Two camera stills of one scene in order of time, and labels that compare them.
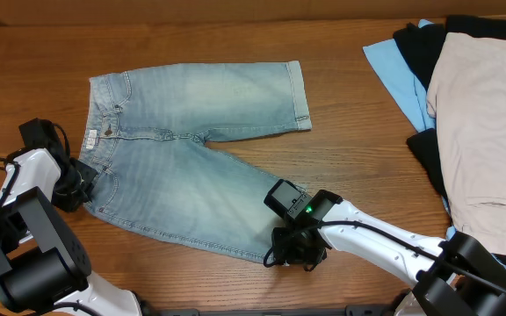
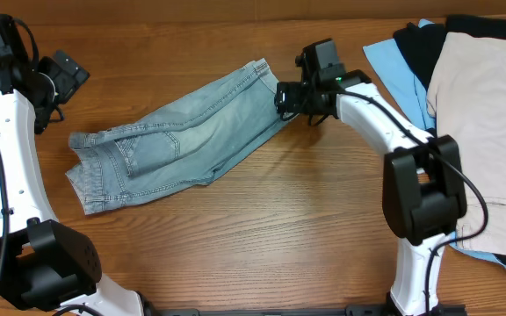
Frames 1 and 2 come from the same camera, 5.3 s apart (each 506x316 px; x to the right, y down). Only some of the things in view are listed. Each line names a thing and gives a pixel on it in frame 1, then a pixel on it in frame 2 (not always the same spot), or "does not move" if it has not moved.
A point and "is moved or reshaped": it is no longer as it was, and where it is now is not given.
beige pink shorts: (481, 96) does not move
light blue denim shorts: (147, 134) is moved or reshaped
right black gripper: (286, 253) → (293, 102)
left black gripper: (83, 181) → (47, 107)
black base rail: (291, 310) does not move
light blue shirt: (392, 61) does not move
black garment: (420, 41) does not move
